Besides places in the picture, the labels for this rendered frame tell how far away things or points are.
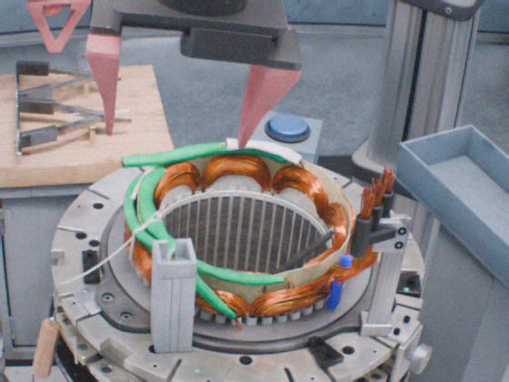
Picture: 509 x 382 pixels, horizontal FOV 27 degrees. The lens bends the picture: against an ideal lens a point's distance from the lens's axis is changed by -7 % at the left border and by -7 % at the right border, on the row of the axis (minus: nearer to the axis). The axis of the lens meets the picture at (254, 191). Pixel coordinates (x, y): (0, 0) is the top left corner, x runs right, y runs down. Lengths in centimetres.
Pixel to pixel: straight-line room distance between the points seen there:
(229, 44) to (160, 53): 284
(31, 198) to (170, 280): 36
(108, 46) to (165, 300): 23
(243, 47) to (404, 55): 68
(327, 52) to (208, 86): 47
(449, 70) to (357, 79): 216
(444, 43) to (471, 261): 28
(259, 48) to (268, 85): 3
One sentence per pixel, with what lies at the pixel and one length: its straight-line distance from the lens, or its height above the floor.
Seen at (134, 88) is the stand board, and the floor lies 106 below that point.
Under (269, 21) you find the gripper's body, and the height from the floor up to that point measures 139.
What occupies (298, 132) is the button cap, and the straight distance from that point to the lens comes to 119.
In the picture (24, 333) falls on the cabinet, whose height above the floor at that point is 83.
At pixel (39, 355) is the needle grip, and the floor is 103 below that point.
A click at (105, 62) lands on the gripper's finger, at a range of 64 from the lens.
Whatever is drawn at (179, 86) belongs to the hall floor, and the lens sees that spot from 330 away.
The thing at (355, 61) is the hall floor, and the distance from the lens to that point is 354.
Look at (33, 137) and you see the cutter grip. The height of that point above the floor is 109.
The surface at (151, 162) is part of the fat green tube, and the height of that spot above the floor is 115.
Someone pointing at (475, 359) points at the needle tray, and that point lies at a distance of 119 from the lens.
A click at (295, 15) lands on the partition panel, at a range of 341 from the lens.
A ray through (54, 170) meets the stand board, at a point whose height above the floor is 106.
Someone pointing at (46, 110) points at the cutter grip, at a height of 109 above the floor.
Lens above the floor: 168
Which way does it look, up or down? 36 degrees down
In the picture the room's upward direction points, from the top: 6 degrees clockwise
